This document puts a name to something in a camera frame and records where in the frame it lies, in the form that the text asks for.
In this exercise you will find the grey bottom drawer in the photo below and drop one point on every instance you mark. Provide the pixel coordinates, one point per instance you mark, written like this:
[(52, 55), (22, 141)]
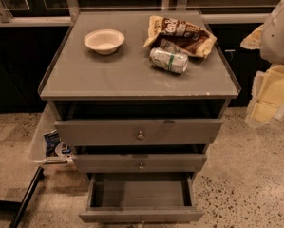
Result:
[(141, 197)]

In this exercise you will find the grey drawer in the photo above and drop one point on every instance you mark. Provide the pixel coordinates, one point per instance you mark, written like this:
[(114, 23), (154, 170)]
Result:
[(141, 197), (138, 132), (134, 163)]

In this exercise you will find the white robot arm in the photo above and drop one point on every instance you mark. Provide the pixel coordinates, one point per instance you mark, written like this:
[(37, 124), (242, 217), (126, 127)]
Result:
[(272, 37)]

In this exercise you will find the grey top drawer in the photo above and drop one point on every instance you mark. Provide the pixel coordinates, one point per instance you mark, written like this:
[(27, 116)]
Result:
[(138, 132)]

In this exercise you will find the grey drawer cabinet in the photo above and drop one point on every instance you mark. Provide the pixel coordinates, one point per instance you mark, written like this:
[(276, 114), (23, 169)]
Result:
[(84, 85)]

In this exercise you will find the grey middle drawer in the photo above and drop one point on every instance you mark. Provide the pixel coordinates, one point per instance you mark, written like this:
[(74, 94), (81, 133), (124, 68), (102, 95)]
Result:
[(134, 163)]

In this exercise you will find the brown chip bag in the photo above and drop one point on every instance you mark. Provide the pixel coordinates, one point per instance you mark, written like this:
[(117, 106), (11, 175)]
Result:
[(177, 36)]

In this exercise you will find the white green soda can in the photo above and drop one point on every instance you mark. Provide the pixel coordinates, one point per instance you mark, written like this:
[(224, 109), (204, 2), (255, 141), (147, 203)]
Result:
[(172, 62)]

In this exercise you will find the white paper bowl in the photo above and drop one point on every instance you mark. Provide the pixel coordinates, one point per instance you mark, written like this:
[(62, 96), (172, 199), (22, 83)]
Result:
[(104, 41)]

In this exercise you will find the blue snack package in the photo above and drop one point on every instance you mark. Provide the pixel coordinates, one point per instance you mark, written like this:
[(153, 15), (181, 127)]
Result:
[(52, 140)]

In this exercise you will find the clear plastic bin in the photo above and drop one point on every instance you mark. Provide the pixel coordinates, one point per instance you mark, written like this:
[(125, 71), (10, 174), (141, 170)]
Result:
[(63, 161)]

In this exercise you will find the black floor rail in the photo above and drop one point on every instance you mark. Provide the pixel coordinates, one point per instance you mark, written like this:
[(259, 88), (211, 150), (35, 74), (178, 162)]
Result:
[(39, 175)]

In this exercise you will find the metal railing frame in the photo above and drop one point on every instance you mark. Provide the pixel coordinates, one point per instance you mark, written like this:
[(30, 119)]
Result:
[(37, 16)]

